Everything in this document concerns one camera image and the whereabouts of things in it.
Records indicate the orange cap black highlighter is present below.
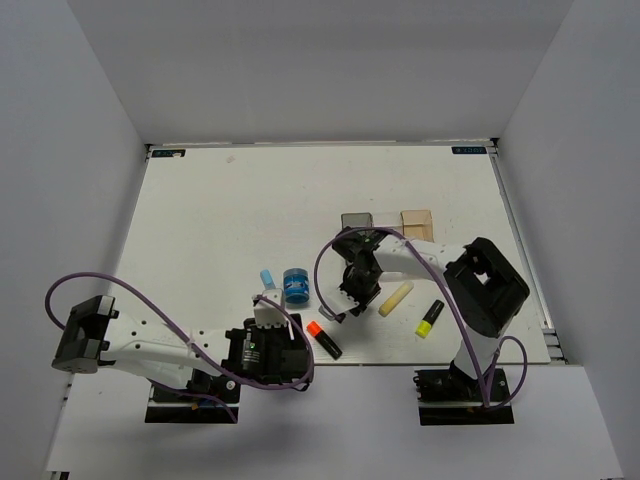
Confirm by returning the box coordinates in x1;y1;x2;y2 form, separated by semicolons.
306;321;343;360

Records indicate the pale yellow glue stick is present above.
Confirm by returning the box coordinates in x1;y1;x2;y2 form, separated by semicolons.
378;281;414;317

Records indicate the blue round jar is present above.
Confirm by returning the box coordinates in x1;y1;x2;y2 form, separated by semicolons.
283;268;310;305

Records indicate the light blue glue stick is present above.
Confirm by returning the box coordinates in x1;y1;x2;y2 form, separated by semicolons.
260;269;276;290

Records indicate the yellow cap black highlighter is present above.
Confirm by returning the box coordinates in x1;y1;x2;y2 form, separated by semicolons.
415;300;444;338

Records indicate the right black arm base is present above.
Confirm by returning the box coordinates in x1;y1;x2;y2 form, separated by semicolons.
413;368;515;427

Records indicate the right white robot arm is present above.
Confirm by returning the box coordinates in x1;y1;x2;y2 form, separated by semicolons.
321;228;530;399

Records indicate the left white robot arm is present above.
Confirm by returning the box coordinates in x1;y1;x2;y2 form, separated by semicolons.
52;289;313;399

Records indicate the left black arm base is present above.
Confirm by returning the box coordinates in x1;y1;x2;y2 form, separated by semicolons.
144;370;241;425

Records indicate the dark grey transparent bin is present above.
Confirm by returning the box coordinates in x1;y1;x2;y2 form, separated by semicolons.
341;212;374;230

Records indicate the clear transparent bin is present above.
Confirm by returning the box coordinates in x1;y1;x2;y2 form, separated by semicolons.
372;211;403;233

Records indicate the right blue table label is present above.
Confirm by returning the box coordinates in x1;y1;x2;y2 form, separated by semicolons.
451;146;487;155

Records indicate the blue table label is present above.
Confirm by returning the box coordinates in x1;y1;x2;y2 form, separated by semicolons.
451;146;487;155
151;149;186;158

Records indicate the left blue table label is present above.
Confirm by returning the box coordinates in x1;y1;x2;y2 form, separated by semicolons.
151;149;186;158

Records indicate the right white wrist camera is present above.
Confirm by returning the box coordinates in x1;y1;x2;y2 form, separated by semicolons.
318;289;359;323

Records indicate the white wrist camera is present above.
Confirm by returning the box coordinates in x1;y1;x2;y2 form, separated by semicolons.
253;288;294;340
318;289;359;323

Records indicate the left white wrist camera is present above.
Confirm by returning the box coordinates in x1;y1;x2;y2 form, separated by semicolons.
253;288;294;340

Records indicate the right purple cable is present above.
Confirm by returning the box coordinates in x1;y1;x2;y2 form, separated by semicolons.
314;227;527;411

